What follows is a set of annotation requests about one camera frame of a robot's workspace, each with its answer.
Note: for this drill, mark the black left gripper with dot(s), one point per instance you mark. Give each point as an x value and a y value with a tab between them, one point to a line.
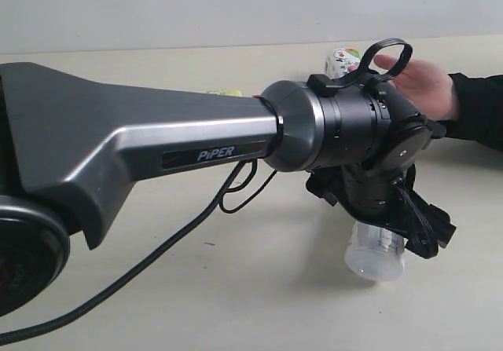
386	201

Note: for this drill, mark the white bottle green heart label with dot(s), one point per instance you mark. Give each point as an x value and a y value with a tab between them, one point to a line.
374	253

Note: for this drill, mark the white bottle colourful pattern label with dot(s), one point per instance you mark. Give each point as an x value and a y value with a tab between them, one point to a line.
341	61

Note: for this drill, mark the yellow juice bottle red cap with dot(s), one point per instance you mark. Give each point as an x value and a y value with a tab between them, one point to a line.
230	95

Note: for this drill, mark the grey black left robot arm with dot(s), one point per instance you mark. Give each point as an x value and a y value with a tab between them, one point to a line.
72	150

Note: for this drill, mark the person's open bare hand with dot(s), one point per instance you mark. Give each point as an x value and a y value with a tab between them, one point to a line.
430	89

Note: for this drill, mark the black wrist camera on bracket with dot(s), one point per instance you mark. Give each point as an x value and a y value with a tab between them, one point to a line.
438	130

